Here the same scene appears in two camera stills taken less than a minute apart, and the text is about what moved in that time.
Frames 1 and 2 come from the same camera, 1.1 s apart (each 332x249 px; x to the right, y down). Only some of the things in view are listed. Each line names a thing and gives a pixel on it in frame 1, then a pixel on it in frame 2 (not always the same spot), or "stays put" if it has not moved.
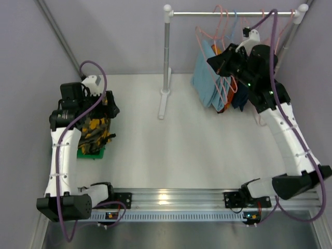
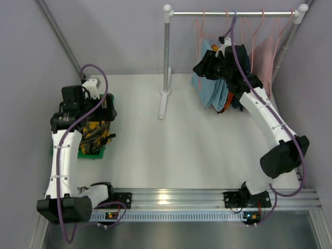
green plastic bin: (94, 155) stays put
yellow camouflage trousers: (96, 134) stays put
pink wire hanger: (210, 67) -> (197, 43)
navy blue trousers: (240, 96) stays put
